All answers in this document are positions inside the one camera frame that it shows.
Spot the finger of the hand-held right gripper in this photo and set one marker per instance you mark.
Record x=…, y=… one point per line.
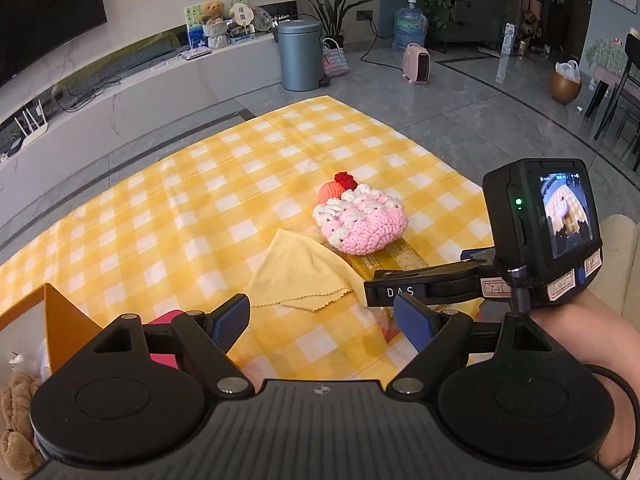
x=400, y=291
x=475, y=255

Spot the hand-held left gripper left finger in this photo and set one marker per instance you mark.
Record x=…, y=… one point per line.
x=231, y=321

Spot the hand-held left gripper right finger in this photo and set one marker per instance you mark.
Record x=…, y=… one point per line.
x=416, y=321

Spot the pink crochet cupcake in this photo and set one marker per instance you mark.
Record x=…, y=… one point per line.
x=365, y=220

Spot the orange cardboard box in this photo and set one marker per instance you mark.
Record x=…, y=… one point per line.
x=65, y=320

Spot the person's right forearm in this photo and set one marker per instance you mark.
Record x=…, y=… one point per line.
x=595, y=340

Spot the gold box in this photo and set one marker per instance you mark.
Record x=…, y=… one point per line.
x=395, y=260

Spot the yellow cloth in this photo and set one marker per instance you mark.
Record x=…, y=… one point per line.
x=295, y=270

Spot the yellow checked tablecloth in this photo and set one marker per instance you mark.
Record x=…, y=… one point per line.
x=200, y=195

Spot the gold pot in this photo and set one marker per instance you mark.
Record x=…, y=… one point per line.
x=565, y=91

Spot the black dining chair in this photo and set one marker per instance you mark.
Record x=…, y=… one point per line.
x=617, y=105

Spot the white plastic bag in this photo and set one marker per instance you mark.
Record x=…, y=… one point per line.
x=567, y=70

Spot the white slim stand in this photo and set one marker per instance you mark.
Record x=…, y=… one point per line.
x=504, y=55

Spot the green checked dining table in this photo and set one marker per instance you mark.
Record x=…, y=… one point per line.
x=605, y=57

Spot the pink heater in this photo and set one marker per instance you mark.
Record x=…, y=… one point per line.
x=417, y=62

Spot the dark cabinet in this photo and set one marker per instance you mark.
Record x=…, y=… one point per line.
x=480, y=0

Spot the brown teddy bear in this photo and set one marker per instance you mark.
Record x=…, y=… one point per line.
x=17, y=420

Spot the blue water jug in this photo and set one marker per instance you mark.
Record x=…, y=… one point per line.
x=410, y=27

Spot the woven pastel basket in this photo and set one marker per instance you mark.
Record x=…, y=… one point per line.
x=334, y=60

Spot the white marble tv cabinet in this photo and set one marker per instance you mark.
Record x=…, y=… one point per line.
x=140, y=90

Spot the grey blue trash bin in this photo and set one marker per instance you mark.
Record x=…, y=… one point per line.
x=299, y=55

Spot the white router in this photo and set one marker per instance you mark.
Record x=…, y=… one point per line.
x=32, y=132

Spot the tall green floor plant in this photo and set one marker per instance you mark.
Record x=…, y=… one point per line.
x=332, y=5

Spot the small teddy bear bouquet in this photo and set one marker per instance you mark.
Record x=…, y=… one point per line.
x=215, y=22

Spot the green printed card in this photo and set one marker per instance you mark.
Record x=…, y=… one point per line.
x=192, y=20

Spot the clear glass plate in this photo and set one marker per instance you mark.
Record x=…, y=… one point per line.
x=262, y=19

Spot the round white paper fan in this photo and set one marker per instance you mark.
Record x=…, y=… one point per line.
x=241, y=12

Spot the black television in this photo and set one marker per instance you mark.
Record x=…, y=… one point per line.
x=40, y=10

